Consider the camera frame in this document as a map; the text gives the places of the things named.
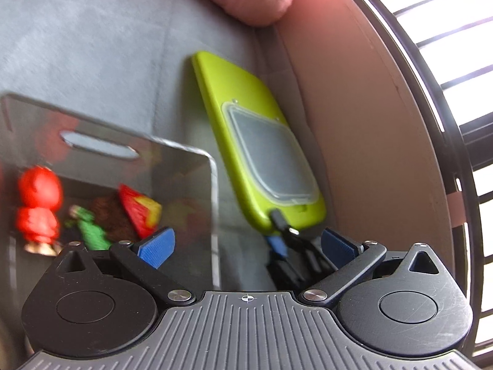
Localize smoky transparent storage bin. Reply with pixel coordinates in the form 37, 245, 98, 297
0, 92, 222, 293

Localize green lid with clear window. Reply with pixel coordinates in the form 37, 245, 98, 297
191, 51, 327, 235

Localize crocheted doll with red hat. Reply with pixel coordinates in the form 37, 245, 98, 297
59, 185, 162, 251

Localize red hooded figurine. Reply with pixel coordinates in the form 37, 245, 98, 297
16, 165, 63, 257

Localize black window security bars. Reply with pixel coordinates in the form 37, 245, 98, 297
353, 0, 492, 366

